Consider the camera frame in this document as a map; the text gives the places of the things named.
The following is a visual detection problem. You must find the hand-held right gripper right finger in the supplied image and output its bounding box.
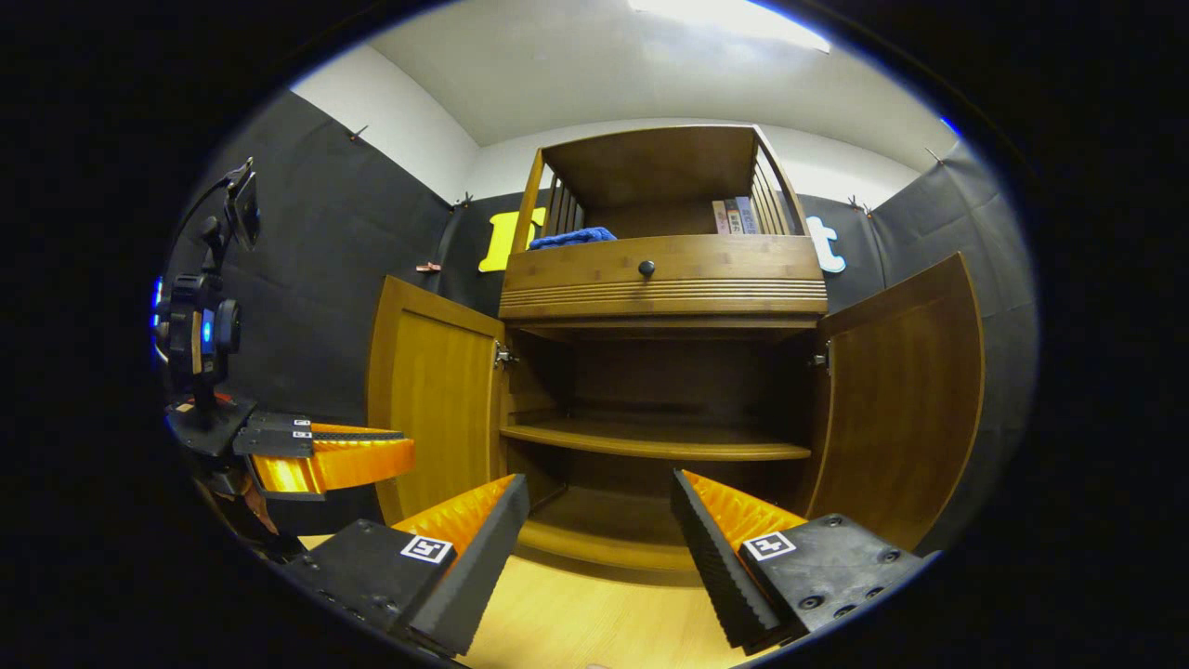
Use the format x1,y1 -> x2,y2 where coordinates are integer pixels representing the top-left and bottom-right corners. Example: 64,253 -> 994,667
669,468 -> 939,651

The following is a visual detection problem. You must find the blue folded cloth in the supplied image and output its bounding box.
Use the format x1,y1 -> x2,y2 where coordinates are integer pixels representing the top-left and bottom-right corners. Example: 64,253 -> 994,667
528,227 -> 618,252

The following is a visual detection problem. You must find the wooden shoe cabinet door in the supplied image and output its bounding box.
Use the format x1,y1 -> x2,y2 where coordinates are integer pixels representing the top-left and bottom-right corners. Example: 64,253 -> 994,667
806,251 -> 986,554
365,275 -> 507,526

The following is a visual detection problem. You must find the wooden drawer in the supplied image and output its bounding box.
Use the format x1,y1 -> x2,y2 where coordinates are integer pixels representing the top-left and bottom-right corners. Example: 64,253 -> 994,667
502,234 -> 826,289

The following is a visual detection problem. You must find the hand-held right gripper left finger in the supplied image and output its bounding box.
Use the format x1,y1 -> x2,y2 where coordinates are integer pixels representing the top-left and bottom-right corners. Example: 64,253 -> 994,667
279,472 -> 532,659

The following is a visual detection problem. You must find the wooden inner shelf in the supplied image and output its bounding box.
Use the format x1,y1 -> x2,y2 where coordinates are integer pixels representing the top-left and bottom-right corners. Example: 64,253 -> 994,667
500,418 -> 812,463

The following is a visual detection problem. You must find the black backdrop cloth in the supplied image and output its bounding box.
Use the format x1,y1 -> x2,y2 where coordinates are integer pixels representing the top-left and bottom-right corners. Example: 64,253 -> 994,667
163,88 -> 1039,558

